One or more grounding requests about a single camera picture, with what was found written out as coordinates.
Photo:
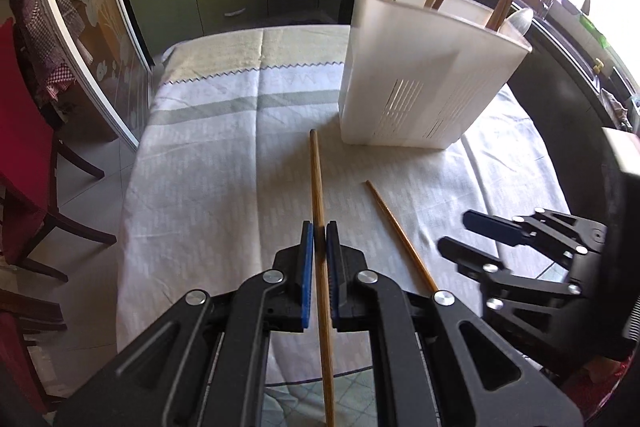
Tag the white and green tablecloth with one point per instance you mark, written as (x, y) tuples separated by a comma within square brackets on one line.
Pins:
[(210, 167)]

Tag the clear plastic spoon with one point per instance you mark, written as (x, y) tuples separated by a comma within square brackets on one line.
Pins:
[(517, 22)]

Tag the green sponge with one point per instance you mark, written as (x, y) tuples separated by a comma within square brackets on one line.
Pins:
[(592, 29)]

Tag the white plastic utensil holder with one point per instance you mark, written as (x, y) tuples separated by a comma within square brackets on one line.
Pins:
[(400, 72)]

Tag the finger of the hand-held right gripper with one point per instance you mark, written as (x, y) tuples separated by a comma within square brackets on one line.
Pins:
[(470, 252), (492, 223)]

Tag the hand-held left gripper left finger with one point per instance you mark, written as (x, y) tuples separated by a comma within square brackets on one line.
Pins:
[(306, 267)]

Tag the checkered cloth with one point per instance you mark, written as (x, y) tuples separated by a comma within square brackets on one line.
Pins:
[(45, 37)]

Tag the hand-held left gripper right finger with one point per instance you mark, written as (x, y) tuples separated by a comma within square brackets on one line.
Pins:
[(334, 267)]

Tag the floral glass sliding door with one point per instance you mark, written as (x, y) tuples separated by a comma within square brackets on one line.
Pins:
[(95, 22)]

